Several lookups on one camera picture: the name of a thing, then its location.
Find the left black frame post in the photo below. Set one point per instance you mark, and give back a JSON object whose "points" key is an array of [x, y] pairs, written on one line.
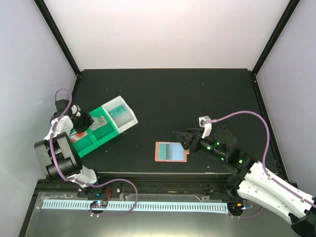
{"points": [[41, 5]]}

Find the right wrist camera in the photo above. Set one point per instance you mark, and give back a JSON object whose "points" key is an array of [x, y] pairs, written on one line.
{"points": [[205, 123]]}

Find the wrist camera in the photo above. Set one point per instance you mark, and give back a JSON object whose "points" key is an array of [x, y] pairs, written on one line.
{"points": [[205, 123], [76, 110]]}

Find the flower card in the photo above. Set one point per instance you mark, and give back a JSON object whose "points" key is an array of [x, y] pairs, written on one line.
{"points": [[98, 122]]}

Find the white slotted cable duct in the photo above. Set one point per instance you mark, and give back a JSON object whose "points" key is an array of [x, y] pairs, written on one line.
{"points": [[205, 207]]}

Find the green plastic bin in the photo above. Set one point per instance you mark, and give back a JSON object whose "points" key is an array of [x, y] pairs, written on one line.
{"points": [[97, 138]]}

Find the pink leather card holder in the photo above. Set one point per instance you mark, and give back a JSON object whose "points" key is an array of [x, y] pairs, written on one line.
{"points": [[178, 154]]}

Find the white plastic bin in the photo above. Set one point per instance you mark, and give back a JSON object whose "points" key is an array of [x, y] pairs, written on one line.
{"points": [[122, 123]]}

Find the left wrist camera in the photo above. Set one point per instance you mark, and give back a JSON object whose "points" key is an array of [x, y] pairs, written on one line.
{"points": [[76, 110]]}

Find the small circuit board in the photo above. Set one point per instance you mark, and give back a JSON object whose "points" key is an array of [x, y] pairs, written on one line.
{"points": [[99, 204]]}

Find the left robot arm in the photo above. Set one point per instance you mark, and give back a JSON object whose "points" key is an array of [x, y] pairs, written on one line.
{"points": [[57, 154]]}

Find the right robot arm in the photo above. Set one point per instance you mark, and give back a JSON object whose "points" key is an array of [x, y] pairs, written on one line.
{"points": [[251, 181]]}

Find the teal card in bin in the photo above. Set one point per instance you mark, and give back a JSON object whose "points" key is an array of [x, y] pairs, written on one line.
{"points": [[119, 111]]}

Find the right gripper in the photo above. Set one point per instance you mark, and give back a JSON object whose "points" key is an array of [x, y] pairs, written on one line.
{"points": [[190, 138]]}

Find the right black frame post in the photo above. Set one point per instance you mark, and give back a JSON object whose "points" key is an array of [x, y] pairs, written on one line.
{"points": [[282, 22]]}

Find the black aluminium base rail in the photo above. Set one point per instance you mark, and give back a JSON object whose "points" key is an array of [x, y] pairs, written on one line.
{"points": [[209, 184]]}

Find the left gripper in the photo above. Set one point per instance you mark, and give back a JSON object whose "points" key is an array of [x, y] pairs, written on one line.
{"points": [[89, 122]]}

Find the black frame post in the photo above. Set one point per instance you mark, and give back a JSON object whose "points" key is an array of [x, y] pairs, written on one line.
{"points": [[282, 22], [41, 5]]}

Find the red circle card in bin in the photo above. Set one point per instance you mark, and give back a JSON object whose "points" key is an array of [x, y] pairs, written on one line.
{"points": [[74, 137]]}

